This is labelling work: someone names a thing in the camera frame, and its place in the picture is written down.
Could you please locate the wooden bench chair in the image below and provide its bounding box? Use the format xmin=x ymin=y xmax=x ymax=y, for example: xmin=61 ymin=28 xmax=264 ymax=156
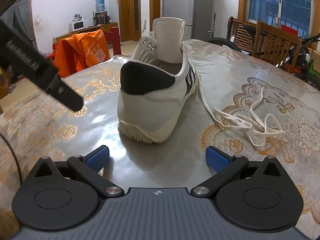
xmin=226 ymin=16 xmax=257 ymax=54

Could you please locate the white microwave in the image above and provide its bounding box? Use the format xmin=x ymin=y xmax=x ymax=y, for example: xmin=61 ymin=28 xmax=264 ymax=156
xmin=69 ymin=20 xmax=88 ymax=32

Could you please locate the blue water dispenser bottle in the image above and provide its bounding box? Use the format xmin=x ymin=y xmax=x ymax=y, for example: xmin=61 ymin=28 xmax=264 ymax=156
xmin=95 ymin=0 xmax=105 ymax=12

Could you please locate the orange bag on chair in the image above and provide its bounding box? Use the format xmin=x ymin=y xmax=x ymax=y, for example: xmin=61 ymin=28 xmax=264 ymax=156
xmin=54 ymin=30 xmax=110 ymax=78

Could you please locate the white black-striped sneaker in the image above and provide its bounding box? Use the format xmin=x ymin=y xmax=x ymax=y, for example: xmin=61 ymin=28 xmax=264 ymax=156
xmin=117 ymin=17 xmax=198 ymax=144

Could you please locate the silver refrigerator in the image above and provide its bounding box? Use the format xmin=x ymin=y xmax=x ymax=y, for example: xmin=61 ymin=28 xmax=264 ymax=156
xmin=162 ymin=0 xmax=215 ymax=41

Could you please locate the red wooden chair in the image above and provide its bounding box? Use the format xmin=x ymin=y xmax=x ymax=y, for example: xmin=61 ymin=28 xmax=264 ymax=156
xmin=46 ymin=27 xmax=121 ymax=61

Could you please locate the black bicycle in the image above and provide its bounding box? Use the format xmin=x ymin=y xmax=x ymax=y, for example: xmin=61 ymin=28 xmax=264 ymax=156
xmin=207 ymin=20 xmax=319 ymax=89

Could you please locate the cream shoelace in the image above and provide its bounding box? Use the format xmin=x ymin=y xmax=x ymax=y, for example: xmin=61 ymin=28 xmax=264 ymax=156
xmin=198 ymin=74 xmax=286 ymax=147

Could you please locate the wooden sideboard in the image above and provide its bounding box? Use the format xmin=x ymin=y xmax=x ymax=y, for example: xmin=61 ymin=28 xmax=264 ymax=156
xmin=53 ymin=22 xmax=118 ymax=44

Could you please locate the wooden dining chair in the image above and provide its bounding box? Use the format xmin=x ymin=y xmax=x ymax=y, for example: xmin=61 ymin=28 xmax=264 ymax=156
xmin=252 ymin=20 xmax=302 ymax=74

